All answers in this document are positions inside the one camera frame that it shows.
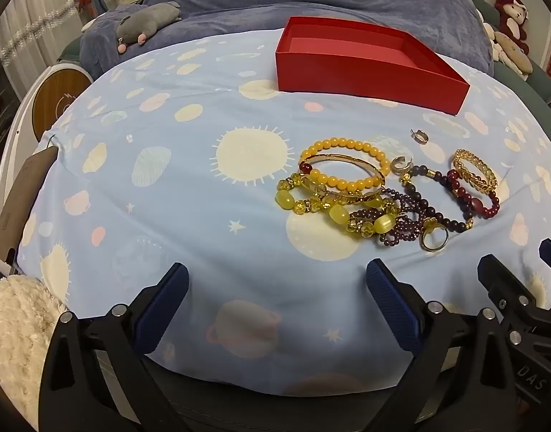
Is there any gold ring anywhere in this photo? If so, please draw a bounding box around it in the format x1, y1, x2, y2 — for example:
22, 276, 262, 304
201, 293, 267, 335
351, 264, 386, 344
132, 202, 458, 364
420, 222, 449, 253

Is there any grey plush mouse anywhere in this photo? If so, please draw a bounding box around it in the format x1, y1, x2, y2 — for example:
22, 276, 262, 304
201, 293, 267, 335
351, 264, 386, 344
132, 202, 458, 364
116, 1, 182, 52

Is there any white curtain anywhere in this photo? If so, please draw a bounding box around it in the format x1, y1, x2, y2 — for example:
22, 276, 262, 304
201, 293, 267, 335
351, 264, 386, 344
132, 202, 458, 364
0, 0, 105, 70

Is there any cookie plush toy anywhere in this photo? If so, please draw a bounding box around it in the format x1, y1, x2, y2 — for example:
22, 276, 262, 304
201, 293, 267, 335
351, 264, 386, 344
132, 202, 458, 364
480, 11, 533, 76

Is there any brown leather pad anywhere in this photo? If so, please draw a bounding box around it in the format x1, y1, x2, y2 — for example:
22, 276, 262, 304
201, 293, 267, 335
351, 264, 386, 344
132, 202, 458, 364
0, 146, 60, 264

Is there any red monkey plush toy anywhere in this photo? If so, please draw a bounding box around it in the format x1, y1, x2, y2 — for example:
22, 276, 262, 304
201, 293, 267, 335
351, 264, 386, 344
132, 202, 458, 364
495, 0, 530, 55

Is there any light blue planet-print sheet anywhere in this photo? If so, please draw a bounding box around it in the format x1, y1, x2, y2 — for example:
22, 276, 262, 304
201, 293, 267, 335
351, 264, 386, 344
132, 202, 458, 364
14, 27, 551, 397

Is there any wide gold chain bracelet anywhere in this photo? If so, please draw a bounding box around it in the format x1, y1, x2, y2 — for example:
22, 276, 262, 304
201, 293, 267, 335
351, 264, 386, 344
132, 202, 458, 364
453, 148, 498, 194

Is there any orange bead bracelet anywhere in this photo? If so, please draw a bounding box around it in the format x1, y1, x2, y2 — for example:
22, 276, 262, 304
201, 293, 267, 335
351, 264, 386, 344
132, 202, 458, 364
299, 137, 391, 193

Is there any red cardboard box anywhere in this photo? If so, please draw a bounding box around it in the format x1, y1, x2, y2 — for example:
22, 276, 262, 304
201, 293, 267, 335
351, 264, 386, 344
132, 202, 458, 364
275, 17, 471, 116

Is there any purple small-bead necklace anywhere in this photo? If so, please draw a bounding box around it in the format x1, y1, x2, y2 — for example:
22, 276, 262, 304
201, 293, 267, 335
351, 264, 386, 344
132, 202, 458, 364
347, 186, 438, 248

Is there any white fluffy rug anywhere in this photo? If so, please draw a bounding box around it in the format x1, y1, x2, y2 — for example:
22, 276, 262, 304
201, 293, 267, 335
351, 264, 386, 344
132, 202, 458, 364
0, 274, 67, 428

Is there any round wooden panel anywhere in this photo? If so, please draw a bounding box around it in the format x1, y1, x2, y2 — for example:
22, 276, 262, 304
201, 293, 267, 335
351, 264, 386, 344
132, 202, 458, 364
32, 64, 94, 140

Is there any dark red bead bracelet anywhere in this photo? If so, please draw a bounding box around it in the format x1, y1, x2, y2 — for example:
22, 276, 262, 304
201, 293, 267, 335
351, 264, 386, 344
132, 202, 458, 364
447, 168, 501, 220

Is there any thin gold bangle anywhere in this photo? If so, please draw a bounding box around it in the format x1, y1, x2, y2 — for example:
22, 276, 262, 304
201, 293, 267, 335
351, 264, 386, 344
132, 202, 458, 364
302, 154, 387, 203

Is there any yellow crystal bead bracelet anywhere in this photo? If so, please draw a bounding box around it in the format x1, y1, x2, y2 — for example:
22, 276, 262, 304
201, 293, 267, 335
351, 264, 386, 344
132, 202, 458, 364
275, 172, 399, 241

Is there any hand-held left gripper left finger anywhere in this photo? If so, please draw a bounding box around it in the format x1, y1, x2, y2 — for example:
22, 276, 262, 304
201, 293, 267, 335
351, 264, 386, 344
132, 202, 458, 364
39, 262, 190, 432

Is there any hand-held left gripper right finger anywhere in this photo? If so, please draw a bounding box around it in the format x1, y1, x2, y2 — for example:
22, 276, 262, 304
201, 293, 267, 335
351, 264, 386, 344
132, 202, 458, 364
365, 258, 523, 432

